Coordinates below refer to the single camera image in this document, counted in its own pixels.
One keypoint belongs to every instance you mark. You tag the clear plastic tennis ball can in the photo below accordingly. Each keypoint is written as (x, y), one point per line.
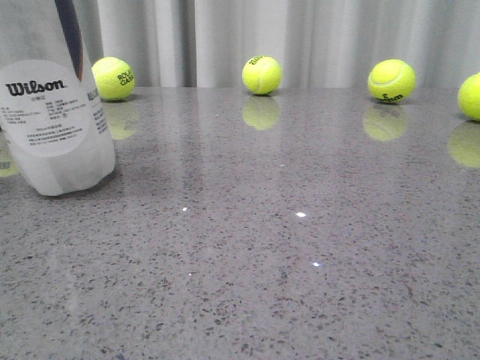
(51, 112)

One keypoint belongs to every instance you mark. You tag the centre yellow tennis ball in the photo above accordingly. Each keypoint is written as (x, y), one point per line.
(262, 75)

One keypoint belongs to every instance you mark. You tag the Roland Garros tennis ball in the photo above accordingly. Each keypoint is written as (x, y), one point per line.
(114, 78)

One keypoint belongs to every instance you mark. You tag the Wilson 3 tennis ball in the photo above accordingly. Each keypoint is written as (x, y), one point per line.
(391, 81)

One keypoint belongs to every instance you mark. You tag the far right tennis ball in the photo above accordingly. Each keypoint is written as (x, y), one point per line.
(468, 97)

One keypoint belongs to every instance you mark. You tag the grey pleated curtain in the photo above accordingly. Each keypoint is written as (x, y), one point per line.
(319, 44)

